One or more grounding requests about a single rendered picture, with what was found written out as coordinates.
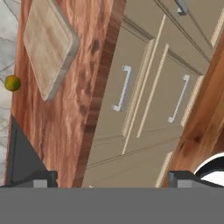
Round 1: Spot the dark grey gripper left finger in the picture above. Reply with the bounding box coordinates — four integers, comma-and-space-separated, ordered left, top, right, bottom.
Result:
0, 170, 58, 189

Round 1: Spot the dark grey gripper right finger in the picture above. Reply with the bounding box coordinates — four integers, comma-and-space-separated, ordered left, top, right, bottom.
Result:
167, 170, 224, 189

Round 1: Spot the beige drawer front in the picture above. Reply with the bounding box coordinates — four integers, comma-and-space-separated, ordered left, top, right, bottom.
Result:
136, 43, 205, 138
92, 17, 156, 138
153, 0, 224, 63

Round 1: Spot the light wooden cutting board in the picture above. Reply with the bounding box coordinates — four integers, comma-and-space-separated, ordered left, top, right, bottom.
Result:
23, 0, 81, 102

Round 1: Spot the white and black round thing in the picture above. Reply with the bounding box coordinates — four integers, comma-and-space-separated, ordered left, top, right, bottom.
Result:
193, 151, 224, 184

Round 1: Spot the black hob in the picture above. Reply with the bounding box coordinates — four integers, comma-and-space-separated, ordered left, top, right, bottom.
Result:
4, 115, 48, 186

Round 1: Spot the beige cupboard door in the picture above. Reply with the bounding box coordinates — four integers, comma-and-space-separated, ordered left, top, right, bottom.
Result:
81, 128, 187, 189

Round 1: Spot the green yellow round fruit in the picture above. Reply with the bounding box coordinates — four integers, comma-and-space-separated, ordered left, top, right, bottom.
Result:
3, 74, 22, 93

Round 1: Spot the silver drawer handle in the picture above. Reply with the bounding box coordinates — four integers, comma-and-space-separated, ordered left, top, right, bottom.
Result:
111, 65, 132, 113
167, 74, 191, 123
174, 0, 189, 17

